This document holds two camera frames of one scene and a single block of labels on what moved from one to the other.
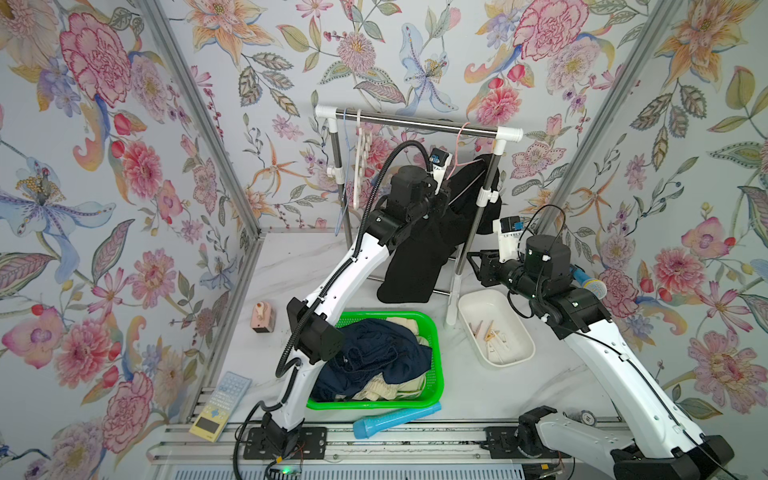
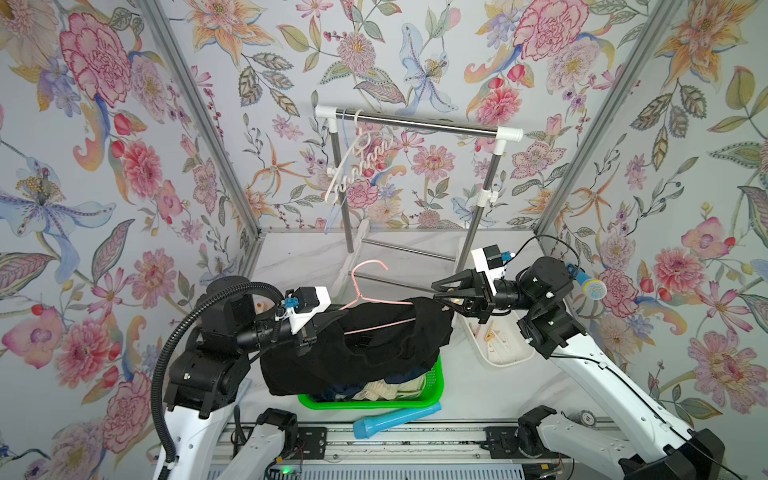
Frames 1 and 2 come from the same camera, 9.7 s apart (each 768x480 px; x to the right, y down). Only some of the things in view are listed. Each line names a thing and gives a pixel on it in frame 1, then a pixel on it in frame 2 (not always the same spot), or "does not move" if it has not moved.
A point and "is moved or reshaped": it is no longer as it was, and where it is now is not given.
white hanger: [356, 158] is moved or reshaped
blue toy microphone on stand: [597, 286] does not move
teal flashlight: [364, 425] does not move
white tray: [494, 328] does not move
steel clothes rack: [500, 135] does not move
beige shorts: [378, 389] does not move
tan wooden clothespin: [490, 334] does not move
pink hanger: [462, 164] to [359, 297]
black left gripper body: [421, 203] to [263, 332]
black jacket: [416, 267] to [360, 334]
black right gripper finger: [475, 267] to [473, 284]
